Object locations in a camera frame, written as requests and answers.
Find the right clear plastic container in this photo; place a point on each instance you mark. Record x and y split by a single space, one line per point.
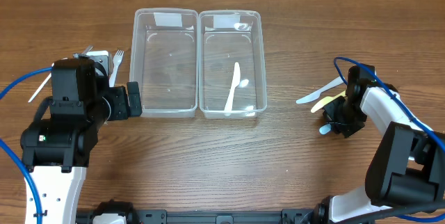
226 37

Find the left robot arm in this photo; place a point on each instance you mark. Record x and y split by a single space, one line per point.
56 146

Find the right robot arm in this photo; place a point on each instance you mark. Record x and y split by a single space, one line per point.
406 174

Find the left clear plastic container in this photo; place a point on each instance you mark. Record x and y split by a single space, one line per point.
164 61

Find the white plastic knife in container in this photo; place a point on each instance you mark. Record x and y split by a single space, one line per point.
235 82

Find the white plastic knife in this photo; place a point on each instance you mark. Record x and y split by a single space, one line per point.
235 82
325 129

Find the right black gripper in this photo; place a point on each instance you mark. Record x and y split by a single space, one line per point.
338 113

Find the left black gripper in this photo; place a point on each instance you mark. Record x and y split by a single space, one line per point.
133 99

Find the metal fork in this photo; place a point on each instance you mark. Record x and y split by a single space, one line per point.
84 53

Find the curved white plastic fork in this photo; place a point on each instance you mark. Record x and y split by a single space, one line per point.
40 87

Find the yellow plastic knife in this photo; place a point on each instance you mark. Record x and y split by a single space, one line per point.
326 100

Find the light blue plastic knife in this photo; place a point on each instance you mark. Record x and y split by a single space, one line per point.
316 94

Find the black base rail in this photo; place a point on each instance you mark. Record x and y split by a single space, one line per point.
125 212

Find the clear plastic container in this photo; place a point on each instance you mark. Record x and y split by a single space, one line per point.
226 37
164 61

